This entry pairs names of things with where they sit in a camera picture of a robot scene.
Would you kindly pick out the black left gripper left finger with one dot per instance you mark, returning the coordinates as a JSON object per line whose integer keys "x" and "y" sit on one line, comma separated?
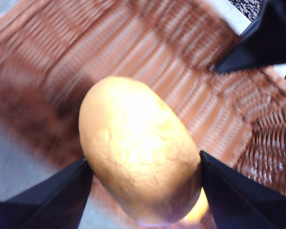
{"x": 38, "y": 202}

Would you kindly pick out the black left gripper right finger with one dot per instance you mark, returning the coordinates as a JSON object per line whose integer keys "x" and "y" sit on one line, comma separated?
{"x": 240, "y": 202}

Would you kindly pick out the brown potato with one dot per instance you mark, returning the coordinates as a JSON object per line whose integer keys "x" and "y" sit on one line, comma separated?
{"x": 138, "y": 148}

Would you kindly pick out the brown woven wicker basket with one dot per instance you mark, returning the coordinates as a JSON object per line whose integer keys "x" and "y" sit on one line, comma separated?
{"x": 133, "y": 47}

